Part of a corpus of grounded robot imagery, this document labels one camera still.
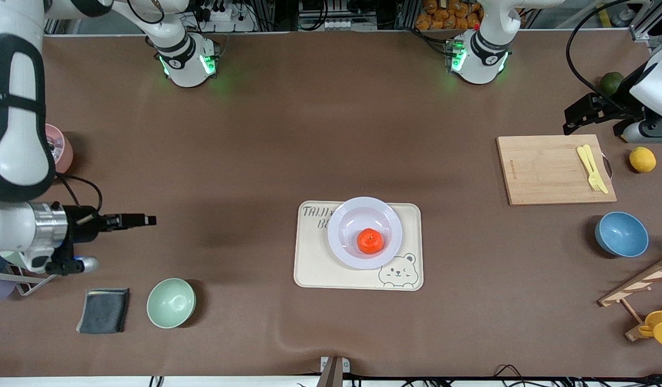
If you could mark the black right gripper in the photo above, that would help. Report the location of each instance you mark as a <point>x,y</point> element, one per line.
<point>84,226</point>

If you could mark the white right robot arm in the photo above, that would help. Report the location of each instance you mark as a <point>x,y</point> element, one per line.
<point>19,134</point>

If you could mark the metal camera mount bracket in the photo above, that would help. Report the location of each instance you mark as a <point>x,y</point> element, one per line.
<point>332,372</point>

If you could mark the yellow plastic fork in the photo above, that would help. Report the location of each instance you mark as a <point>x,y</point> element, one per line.
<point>588,166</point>

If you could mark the white power strip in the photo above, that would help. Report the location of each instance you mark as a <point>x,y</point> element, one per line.
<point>229,22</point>

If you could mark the white terminal block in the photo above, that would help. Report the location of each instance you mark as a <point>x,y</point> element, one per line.
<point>337,24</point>

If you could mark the pile of brown bread rolls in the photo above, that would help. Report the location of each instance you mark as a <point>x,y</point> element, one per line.
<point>449,15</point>

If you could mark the light green bowl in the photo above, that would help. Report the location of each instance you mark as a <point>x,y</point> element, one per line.
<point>171,303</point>

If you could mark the wooden mug rack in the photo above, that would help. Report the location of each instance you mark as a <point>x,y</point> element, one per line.
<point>637,285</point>

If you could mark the green lime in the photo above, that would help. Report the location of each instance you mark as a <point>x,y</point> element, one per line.
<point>611,82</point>

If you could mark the aluminium frame profile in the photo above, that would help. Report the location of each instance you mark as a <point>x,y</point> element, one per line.
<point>648,27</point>

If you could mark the blue bowl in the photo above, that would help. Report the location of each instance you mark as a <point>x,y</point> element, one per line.
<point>621,234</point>

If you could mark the dark grey folded cloth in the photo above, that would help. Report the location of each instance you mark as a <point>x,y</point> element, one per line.
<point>103,312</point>

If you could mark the orange fruit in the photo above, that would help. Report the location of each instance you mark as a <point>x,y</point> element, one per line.
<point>371,241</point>

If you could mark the cream tray with bear print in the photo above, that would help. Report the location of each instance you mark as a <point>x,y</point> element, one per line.
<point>309,269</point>

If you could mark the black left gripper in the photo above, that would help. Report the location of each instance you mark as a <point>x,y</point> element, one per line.
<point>619,101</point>

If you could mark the white round plate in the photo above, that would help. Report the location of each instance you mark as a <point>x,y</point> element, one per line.
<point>363,215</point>

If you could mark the wooden cutting board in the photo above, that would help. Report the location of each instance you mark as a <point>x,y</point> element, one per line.
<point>546,172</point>

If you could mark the pink bowl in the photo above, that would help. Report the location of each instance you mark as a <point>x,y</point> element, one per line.
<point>66,153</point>

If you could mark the yellow plastic knife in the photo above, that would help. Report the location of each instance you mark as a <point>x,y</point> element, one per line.
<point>596,167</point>

